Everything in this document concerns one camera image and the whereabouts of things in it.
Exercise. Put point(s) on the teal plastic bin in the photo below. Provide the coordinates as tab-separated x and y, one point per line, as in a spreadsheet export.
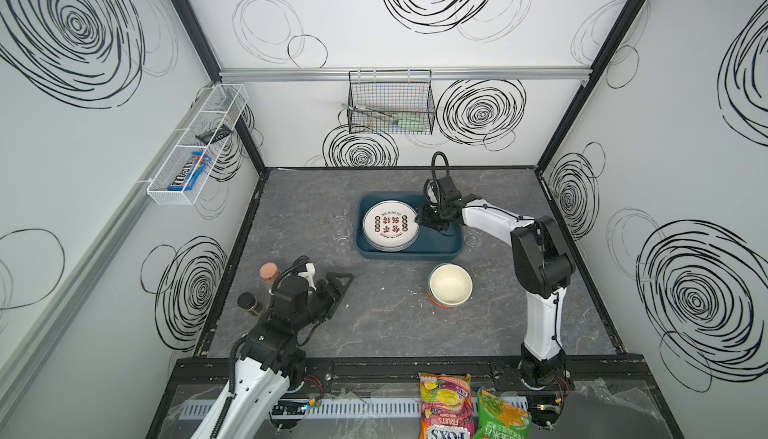
430	245

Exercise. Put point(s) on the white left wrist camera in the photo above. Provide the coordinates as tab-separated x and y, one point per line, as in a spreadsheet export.
307	271

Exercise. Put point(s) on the pink fruit candy bag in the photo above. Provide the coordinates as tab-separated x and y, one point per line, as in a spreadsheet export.
446	406

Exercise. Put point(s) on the green snack bag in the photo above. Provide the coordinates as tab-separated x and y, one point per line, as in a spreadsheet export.
497	419

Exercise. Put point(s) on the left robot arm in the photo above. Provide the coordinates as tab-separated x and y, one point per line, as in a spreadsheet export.
269	361

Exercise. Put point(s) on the white slotted cable duct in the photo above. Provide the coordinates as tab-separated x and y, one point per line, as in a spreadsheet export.
196	410

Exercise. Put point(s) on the white wire shelf basket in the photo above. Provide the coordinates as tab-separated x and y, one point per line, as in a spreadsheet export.
220	103

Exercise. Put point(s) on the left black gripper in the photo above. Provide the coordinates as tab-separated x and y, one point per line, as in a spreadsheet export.
327	294

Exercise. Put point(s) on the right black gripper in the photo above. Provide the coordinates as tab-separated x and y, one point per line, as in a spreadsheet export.
437	203

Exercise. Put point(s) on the metal tongs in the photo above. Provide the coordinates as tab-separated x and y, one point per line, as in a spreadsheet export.
371	113

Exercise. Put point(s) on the orange bowl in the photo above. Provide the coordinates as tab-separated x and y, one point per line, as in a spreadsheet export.
437	302

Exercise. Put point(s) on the cream bowl teal outside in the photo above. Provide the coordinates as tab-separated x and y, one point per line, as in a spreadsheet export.
450	284

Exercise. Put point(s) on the blue candy packet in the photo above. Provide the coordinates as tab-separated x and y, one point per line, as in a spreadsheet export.
186	178

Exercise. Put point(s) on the dark cap bottle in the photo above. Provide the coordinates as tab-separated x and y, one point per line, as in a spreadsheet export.
248	303

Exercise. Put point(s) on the white plate red characters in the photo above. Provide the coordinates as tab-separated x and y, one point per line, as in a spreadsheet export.
390	226

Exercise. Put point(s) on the green item in basket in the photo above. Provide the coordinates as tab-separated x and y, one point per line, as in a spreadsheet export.
413	122

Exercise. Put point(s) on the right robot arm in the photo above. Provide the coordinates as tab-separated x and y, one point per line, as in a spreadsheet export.
542	264

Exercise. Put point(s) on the black wire basket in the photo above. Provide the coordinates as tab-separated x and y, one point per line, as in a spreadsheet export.
390	91

